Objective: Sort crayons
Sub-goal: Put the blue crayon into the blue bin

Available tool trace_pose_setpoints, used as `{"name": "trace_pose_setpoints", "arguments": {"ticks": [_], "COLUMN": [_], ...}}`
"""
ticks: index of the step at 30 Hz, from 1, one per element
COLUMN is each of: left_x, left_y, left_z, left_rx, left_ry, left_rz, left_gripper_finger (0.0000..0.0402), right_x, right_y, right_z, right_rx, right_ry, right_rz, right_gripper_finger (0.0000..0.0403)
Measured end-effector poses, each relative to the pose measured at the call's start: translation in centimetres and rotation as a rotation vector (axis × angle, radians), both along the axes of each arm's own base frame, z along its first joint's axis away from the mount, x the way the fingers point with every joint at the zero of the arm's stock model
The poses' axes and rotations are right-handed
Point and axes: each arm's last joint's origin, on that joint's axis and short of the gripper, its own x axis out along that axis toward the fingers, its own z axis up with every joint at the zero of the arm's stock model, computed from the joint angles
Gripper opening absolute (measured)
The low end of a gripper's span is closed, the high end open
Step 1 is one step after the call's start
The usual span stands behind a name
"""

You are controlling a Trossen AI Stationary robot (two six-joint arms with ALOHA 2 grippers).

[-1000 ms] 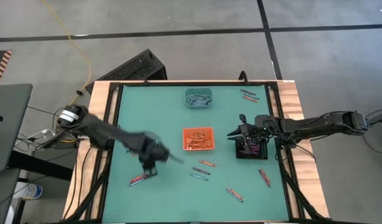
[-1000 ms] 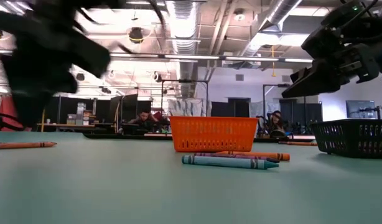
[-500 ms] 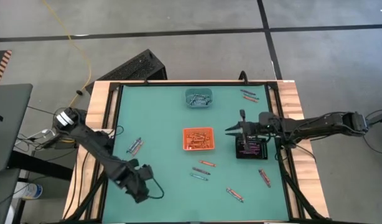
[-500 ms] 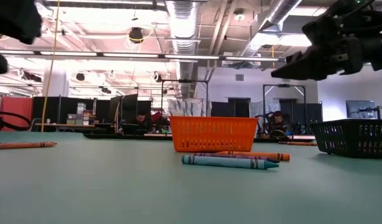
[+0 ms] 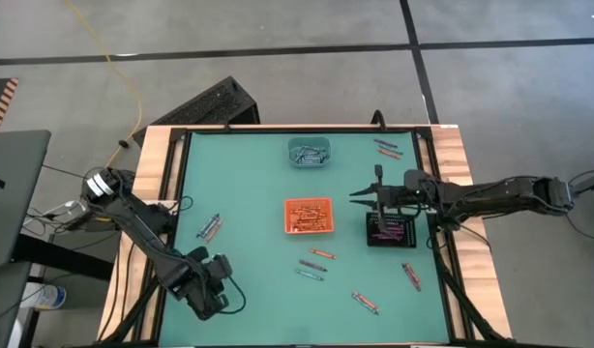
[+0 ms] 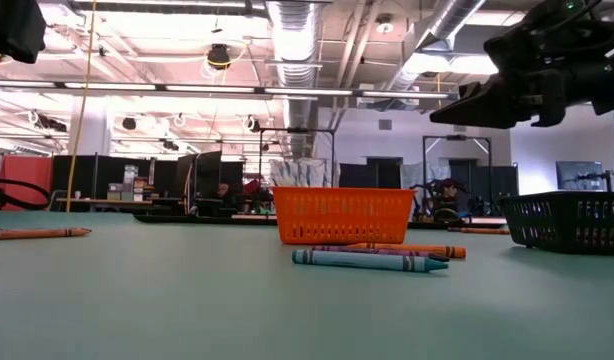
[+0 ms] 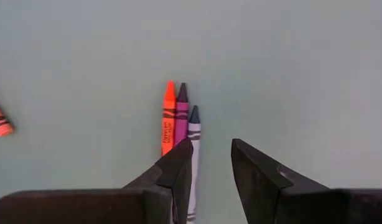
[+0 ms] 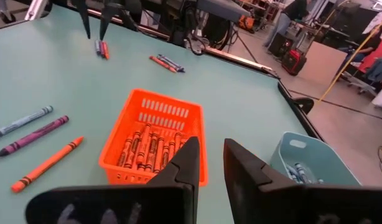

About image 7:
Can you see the crayons bottom left pile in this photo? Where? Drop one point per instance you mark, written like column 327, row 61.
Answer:
column 194, row 133

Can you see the purple crayon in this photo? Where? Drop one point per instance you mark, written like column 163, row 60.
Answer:
column 181, row 121

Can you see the green table mat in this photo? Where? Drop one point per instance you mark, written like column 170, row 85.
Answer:
column 85, row 62

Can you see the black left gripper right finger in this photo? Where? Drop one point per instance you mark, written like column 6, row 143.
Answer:
column 303, row 208

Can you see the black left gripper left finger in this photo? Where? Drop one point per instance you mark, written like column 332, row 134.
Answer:
column 85, row 208

